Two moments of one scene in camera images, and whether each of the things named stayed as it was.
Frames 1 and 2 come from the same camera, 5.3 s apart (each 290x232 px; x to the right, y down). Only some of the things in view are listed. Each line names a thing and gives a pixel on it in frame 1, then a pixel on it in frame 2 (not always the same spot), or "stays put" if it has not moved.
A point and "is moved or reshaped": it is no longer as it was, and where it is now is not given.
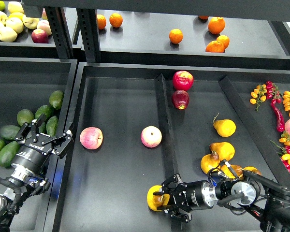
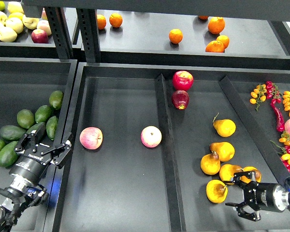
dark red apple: x=181 y=99 stays put
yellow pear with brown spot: x=154 y=201 is moved or reshaped
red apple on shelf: x=39 y=36 stays put
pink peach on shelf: x=44 y=25 stays put
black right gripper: x=189 y=196 → x=260 y=196
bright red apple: x=182 y=80 stays put
